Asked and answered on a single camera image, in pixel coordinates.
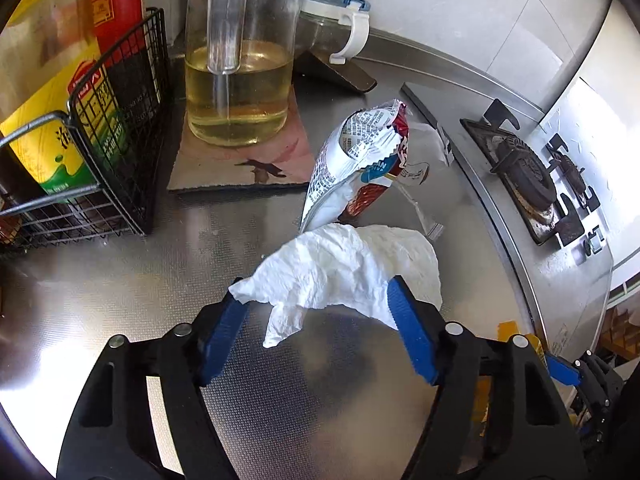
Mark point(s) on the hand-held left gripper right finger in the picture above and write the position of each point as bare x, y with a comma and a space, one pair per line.
410, 330

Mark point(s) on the red label bottle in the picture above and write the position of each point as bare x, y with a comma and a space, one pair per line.
117, 10

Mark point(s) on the clear plastic wrapper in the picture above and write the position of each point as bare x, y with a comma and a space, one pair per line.
425, 140

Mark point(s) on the steel hob knob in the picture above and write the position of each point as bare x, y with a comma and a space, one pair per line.
592, 246
598, 234

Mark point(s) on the white tissue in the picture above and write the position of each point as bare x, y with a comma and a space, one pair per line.
340, 270

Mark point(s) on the large black burner grate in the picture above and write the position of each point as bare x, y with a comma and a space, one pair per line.
525, 175

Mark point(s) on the small black burner grate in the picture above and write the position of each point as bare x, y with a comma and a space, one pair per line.
570, 170

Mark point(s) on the black jar stand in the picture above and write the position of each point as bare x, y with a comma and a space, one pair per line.
350, 77

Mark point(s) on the large yellow oil bottle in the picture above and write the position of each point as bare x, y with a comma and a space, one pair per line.
45, 110

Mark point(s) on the glass oil dispenser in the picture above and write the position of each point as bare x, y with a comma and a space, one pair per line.
235, 100

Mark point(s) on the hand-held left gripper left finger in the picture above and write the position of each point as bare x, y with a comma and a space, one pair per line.
225, 330

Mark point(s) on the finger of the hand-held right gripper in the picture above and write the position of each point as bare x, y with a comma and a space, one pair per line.
562, 370

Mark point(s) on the foil splash guard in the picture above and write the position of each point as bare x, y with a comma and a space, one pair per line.
600, 125

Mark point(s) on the red white snack wrapper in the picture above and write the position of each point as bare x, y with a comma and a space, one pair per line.
345, 170

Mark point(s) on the cardboard coaster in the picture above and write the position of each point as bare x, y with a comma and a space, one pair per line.
220, 170

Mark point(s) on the steel gas hob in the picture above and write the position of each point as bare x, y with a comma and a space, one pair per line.
550, 280

